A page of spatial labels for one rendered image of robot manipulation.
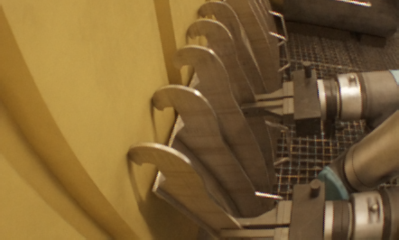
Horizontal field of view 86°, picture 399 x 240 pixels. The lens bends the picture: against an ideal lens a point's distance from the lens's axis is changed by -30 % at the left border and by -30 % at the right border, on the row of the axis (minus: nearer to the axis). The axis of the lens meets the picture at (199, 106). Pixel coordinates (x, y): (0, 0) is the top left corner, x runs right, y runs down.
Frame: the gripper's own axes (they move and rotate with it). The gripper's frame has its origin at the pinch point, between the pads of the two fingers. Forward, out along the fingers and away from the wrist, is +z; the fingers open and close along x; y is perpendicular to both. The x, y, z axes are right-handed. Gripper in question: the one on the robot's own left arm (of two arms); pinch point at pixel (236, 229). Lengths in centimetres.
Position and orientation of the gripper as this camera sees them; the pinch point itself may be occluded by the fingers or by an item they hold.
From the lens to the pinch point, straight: 42.7
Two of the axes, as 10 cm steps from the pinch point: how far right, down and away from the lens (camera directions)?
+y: -3.2, -7.2, -6.2
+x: -2.2, 6.9, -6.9
